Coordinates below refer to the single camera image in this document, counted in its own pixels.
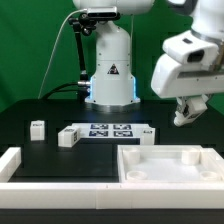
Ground grey camera on mount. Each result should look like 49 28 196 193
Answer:
86 6 119 20

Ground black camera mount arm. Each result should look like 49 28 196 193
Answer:
68 13 96 101

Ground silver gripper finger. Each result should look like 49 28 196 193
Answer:
176 97 186 116

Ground white U-shaped fence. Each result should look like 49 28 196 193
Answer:
0 147 224 209

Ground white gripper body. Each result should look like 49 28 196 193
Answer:
151 54 224 98

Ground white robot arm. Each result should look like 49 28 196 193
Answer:
73 0 224 121

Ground white square table top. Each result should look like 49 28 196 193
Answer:
117 145 224 183

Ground white fiducial marker sheet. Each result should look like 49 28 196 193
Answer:
70 123 154 138

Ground black base cables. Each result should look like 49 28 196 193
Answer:
41 81 81 100

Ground white camera cable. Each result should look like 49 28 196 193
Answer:
37 8 88 100

